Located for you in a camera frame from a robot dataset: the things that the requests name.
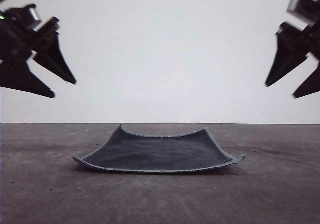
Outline purple towel with grey hem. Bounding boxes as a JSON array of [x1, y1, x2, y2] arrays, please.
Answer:
[[71, 123, 247, 175]]

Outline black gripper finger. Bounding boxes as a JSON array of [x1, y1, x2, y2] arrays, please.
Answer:
[[33, 31, 78, 85], [264, 35, 309, 87], [291, 66, 320, 100], [0, 60, 56, 99]]

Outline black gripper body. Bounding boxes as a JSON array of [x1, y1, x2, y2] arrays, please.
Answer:
[[275, 21, 320, 60], [0, 8, 61, 61]]

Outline grey table cloth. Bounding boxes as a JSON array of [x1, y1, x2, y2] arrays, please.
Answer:
[[0, 122, 320, 224]]

